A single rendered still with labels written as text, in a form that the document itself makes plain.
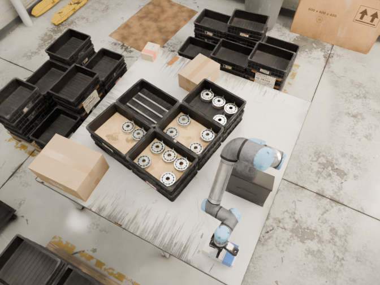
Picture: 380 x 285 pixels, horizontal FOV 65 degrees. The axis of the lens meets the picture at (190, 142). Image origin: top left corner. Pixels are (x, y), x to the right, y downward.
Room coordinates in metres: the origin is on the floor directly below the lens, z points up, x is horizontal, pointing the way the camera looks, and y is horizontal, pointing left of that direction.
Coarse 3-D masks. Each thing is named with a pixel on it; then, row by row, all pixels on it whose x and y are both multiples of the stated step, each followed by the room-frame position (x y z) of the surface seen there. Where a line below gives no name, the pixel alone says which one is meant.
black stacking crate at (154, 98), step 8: (136, 88) 1.60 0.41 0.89; (144, 88) 1.65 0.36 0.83; (152, 88) 1.58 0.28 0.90; (128, 96) 1.53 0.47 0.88; (136, 96) 1.57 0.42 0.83; (152, 96) 1.56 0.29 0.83; (160, 96) 1.54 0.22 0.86; (168, 96) 1.48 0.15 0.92; (136, 104) 1.49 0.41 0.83; (144, 104) 1.48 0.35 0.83; (152, 104) 1.48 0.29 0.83; (160, 104) 1.48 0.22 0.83; (168, 104) 1.48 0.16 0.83; (136, 112) 1.41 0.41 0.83; (144, 112) 1.41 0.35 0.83; (152, 112) 1.40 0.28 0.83; (160, 112) 1.40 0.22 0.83
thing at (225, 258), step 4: (212, 232) 0.47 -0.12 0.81; (208, 240) 0.43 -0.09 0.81; (208, 244) 0.40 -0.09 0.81; (204, 248) 0.38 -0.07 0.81; (208, 248) 0.38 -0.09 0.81; (212, 248) 0.38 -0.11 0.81; (204, 252) 0.37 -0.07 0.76; (208, 252) 0.36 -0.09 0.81; (224, 252) 0.35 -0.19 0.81; (212, 256) 0.34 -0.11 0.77; (220, 256) 0.33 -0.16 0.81; (224, 256) 0.33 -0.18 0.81; (228, 256) 0.33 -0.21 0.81; (232, 256) 0.33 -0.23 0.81; (236, 256) 0.33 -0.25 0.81; (220, 260) 0.32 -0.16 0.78; (224, 260) 0.31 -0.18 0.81; (228, 260) 0.31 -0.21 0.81; (232, 260) 0.31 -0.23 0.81; (224, 264) 0.30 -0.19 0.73; (228, 264) 0.29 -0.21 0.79; (232, 264) 0.29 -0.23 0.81
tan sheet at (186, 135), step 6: (180, 114) 1.37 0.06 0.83; (174, 120) 1.31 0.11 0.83; (192, 120) 1.31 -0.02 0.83; (168, 126) 1.26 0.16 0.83; (174, 126) 1.26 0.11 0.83; (192, 126) 1.26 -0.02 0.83; (198, 126) 1.26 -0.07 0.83; (180, 132) 1.20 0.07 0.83; (186, 132) 1.20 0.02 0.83; (192, 132) 1.20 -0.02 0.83; (198, 132) 1.20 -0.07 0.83; (180, 138) 1.16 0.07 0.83; (186, 138) 1.15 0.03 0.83; (192, 138) 1.15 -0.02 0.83; (198, 138) 1.15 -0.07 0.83; (186, 144) 1.10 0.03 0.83; (204, 144) 1.10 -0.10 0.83
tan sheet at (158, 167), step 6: (150, 144) 1.11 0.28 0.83; (144, 150) 1.06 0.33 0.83; (138, 156) 1.02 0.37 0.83; (150, 156) 1.01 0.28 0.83; (156, 156) 1.01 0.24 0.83; (180, 156) 1.00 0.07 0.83; (156, 162) 0.96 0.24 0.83; (162, 162) 0.96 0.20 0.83; (150, 168) 0.92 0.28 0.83; (156, 168) 0.92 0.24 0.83; (162, 168) 0.92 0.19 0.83; (168, 168) 0.91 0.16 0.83; (156, 174) 0.87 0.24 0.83; (174, 174) 0.87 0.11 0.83; (180, 174) 0.86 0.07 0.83
